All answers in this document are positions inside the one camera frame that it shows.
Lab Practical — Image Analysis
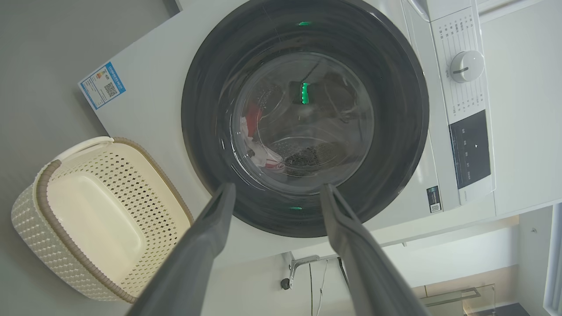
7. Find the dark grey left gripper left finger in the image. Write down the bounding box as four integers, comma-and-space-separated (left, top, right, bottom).
126, 183, 237, 316

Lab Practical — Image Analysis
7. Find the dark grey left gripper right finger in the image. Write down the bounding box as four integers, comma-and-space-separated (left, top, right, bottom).
319, 183, 432, 316

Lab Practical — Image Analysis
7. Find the white garment with red stripes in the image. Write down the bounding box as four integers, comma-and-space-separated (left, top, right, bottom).
249, 135, 287, 172

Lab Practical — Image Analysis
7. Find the black round glass washer door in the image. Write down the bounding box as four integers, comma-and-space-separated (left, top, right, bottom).
181, 0, 430, 238

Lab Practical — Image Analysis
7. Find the cream perforated laundry basket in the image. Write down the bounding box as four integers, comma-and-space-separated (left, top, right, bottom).
11, 136, 195, 304

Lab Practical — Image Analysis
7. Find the black washing machine display panel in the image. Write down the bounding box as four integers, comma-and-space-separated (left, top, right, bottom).
449, 110, 491, 190

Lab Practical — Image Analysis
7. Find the white washing machine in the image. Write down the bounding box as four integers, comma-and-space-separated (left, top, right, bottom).
78, 0, 499, 269

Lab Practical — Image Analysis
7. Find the silver metal table leg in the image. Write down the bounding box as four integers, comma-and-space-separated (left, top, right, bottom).
288, 254, 339, 290

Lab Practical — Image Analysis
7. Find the small black QR sticker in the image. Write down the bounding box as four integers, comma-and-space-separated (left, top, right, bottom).
426, 186, 442, 214

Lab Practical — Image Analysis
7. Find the blue energy label sticker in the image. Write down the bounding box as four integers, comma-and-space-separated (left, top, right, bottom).
78, 61, 126, 110

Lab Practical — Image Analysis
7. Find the white round control knob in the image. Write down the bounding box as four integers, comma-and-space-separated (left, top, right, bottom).
449, 50, 485, 83

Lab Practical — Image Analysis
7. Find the white detergent drawer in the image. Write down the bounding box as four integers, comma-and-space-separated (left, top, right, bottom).
406, 0, 478, 22

